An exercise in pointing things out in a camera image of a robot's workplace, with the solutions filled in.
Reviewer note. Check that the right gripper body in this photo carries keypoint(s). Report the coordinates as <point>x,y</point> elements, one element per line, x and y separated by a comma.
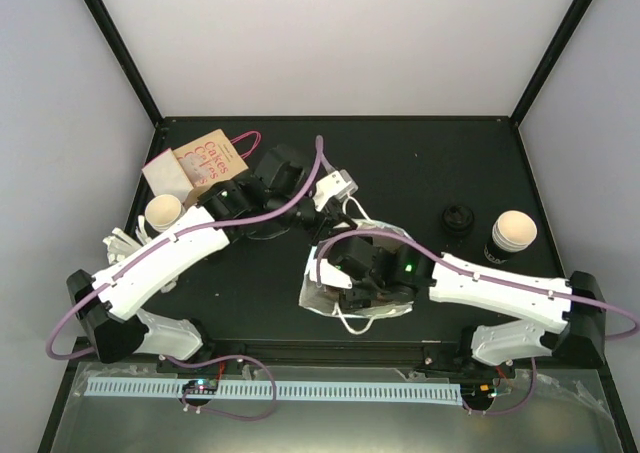
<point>361,295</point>

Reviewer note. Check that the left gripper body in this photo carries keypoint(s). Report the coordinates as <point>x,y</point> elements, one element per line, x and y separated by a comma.
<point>326,218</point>

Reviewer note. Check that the light blue paper bag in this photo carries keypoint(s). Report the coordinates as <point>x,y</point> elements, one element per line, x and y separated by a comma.
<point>387,260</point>

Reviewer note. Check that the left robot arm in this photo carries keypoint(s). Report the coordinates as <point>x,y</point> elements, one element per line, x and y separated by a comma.
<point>282,191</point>

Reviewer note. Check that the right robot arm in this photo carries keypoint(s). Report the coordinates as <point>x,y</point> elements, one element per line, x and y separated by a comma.
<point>551,317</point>

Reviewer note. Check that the black coffee lid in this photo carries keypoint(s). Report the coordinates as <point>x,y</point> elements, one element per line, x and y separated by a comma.
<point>457,220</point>

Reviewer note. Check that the white pink-edged napkin pack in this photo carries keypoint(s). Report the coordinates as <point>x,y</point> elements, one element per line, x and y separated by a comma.
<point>165,176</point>

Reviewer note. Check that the brown Cakes paper bag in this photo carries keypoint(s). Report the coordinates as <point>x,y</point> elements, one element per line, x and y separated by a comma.
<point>213,158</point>

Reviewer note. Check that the right paper cup stack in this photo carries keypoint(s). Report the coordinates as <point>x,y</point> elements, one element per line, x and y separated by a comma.
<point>513,232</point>

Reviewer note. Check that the paper cup stack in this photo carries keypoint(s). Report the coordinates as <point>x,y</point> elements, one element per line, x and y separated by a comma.
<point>513,232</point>
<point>163,211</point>

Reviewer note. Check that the left paper cup stack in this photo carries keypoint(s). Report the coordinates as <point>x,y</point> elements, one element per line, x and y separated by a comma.
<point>163,211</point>

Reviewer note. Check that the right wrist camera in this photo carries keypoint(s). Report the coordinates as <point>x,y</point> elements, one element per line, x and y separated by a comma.
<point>331,276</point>

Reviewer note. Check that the light blue slotted cable duct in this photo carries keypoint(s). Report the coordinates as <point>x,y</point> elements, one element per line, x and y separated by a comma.
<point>312,391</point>

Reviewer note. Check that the black left frame post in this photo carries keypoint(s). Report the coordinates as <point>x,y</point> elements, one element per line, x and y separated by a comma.
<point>118,47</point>

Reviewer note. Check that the black frame post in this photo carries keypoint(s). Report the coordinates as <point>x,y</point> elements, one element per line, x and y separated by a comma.
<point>553,52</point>
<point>118,47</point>

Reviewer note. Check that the black right frame post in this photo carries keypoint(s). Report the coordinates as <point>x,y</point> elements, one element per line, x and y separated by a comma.
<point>553,52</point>

